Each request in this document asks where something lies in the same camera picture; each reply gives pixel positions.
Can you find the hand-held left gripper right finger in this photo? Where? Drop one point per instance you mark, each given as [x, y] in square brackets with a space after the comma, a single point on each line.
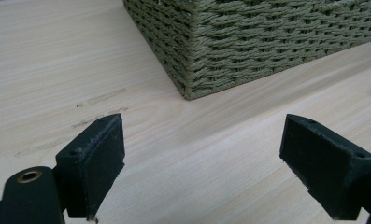
[326, 168]

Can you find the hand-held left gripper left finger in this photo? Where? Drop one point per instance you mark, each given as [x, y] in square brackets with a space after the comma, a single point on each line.
[89, 168]

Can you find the green woven basket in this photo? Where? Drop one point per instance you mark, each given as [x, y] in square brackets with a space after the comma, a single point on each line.
[251, 40]

